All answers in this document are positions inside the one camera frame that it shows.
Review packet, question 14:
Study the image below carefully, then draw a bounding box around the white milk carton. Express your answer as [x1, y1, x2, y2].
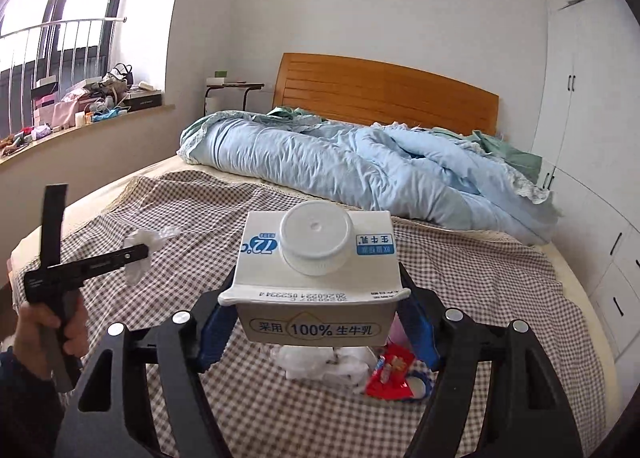
[218, 201, 409, 348]

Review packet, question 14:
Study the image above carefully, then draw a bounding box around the person's left forearm sleeve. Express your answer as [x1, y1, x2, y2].
[1, 348, 64, 457]

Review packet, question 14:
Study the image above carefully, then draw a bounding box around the person's left hand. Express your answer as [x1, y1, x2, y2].
[13, 295, 89, 381]

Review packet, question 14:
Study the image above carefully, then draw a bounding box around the crumpled white tissue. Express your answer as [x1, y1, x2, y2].
[122, 226, 180, 285]

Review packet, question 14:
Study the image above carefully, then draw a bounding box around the blue lid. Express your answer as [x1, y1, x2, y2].
[406, 371, 434, 400]

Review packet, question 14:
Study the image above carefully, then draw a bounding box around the checkered brown bed sheet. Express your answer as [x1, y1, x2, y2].
[12, 169, 609, 458]

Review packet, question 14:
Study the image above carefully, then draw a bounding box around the red snack wrapper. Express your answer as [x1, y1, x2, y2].
[364, 343, 416, 400]

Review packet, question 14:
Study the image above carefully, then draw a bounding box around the purple cloth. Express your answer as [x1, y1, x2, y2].
[388, 315, 410, 348]

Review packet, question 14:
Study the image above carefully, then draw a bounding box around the clutter on windowsill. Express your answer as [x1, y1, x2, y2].
[1, 62, 164, 158]

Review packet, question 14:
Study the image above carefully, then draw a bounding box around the crumpled white plastic bag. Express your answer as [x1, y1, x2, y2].
[270, 345, 378, 393]

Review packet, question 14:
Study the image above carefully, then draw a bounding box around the bedside table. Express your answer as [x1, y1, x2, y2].
[203, 70, 266, 115]

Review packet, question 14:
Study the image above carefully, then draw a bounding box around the green pillow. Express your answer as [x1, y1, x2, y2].
[470, 131, 542, 183]

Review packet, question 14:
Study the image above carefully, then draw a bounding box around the light blue duvet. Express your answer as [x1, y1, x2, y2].
[177, 106, 560, 244]

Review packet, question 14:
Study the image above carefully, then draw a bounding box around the window with railing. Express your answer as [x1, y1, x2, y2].
[1, 0, 125, 137]

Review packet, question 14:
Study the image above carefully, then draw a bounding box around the white wardrobe with drawers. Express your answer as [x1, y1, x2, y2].
[533, 0, 639, 403]

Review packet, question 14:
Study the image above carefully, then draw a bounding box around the wooden headboard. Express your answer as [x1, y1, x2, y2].
[272, 52, 499, 135]

